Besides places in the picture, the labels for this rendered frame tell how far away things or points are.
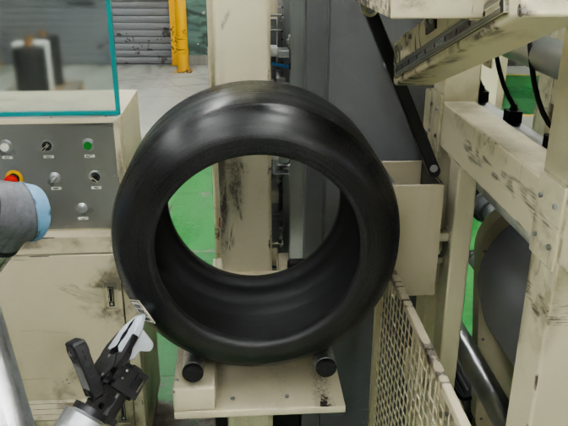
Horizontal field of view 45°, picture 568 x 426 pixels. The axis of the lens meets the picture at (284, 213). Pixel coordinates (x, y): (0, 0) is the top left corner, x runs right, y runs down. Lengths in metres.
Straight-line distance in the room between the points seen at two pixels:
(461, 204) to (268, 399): 0.66
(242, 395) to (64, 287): 0.88
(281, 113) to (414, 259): 0.63
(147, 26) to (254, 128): 9.46
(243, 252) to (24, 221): 0.58
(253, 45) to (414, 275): 0.69
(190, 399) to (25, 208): 0.52
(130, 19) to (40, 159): 8.61
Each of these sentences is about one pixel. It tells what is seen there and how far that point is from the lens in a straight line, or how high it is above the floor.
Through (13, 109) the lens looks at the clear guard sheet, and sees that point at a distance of 2.12.
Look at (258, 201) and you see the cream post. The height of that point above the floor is 1.14.
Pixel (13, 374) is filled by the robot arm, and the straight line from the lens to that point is 1.22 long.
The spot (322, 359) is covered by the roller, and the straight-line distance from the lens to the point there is 1.47.
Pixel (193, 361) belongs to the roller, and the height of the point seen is 0.92.
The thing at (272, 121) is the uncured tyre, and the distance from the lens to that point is 1.24.
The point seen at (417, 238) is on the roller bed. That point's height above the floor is 1.06.
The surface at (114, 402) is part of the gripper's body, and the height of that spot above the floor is 0.92.
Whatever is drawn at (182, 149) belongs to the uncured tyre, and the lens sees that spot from 1.24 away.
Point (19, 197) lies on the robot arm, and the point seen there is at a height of 1.28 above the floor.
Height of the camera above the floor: 1.74
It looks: 22 degrees down
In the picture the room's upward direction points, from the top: straight up
